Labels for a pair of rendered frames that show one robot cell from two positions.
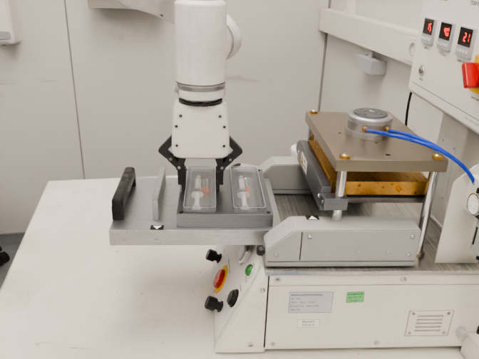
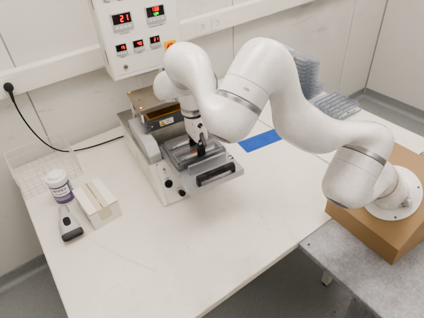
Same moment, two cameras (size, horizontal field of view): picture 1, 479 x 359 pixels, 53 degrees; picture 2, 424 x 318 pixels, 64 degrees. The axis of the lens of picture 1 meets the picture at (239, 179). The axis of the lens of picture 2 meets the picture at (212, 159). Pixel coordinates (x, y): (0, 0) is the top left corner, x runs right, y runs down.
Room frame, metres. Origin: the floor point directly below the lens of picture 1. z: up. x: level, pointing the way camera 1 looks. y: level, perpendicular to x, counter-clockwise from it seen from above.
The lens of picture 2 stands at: (1.14, 1.02, 1.79)
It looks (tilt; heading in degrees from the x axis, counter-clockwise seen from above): 40 degrees down; 248
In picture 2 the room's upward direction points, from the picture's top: 5 degrees counter-clockwise
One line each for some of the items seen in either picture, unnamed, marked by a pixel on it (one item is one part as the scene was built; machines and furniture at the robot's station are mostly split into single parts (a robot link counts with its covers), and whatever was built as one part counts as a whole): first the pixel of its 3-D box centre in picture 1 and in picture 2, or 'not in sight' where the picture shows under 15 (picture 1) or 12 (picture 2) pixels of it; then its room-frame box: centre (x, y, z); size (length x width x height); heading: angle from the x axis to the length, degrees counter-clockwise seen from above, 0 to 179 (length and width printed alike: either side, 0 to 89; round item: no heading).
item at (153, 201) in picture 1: (198, 200); (199, 156); (0.82, 0.08, 0.97); 0.30 x 0.22 x 0.08; 94
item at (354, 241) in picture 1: (335, 241); not in sight; (0.69, -0.16, 0.96); 0.26 x 0.05 x 0.07; 94
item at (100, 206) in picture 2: not in sight; (97, 202); (1.23, -0.06, 0.80); 0.19 x 0.13 x 0.09; 101
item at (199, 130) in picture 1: (200, 124); (194, 123); (0.82, 0.07, 1.12); 0.10 x 0.08 x 0.11; 94
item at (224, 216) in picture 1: (223, 194); (193, 147); (0.82, 0.03, 0.98); 0.20 x 0.17 x 0.03; 4
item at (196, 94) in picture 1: (199, 89); (193, 108); (0.82, 0.07, 1.18); 0.09 x 0.08 x 0.03; 94
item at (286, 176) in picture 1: (308, 174); (144, 139); (0.97, -0.15, 0.96); 0.25 x 0.05 x 0.07; 94
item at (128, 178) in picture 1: (124, 191); (216, 173); (0.81, 0.21, 0.99); 0.15 x 0.02 x 0.04; 4
